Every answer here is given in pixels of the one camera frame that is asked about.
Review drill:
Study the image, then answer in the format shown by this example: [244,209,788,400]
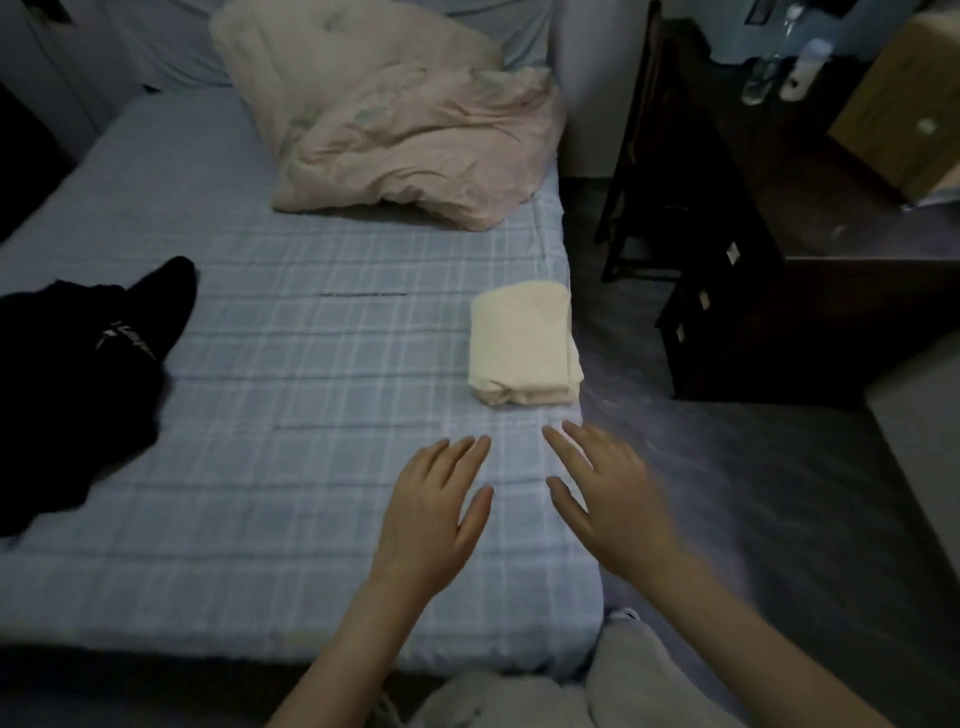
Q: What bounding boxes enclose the black hoodie with white lettering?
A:
[0,256,198,538]

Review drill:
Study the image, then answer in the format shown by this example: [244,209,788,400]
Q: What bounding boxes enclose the person's right forearm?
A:
[629,547,898,728]

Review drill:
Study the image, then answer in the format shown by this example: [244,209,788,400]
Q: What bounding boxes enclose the person's left forearm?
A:
[266,569,444,728]

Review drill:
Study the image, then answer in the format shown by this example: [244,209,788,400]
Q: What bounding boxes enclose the white furniture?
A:
[866,329,960,579]

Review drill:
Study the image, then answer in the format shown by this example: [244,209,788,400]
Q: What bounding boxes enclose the pinkish crumpled blanket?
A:
[271,65,565,232]

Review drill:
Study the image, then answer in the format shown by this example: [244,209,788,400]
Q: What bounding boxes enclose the clear plastic bottle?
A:
[740,0,805,106]

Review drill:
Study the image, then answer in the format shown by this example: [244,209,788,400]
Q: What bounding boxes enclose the white bottle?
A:
[778,37,834,103]

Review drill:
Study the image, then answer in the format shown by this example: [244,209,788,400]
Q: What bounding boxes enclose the person's left hand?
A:
[367,433,496,603]

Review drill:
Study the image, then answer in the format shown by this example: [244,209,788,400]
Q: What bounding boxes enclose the black cabinet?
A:
[656,29,960,410]

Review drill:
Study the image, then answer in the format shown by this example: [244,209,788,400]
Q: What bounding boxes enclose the person's grey trousers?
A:
[408,607,744,728]

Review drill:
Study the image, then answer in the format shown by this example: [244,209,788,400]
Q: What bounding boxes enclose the bed with blue plaid sheet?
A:
[0,0,607,676]

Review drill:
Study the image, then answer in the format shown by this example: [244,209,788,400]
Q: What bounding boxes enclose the person's right hand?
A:
[541,419,681,584]

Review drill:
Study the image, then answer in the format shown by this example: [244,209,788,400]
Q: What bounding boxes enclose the beige crumpled duvet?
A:
[208,0,504,159]

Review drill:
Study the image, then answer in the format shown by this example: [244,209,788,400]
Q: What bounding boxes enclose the cardboard box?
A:
[828,0,960,200]

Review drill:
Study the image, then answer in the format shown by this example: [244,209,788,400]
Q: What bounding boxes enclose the dark wooden chair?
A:
[596,0,680,285]

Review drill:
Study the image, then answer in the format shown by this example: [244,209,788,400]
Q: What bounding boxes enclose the cream printed hoodie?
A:
[468,281,585,408]

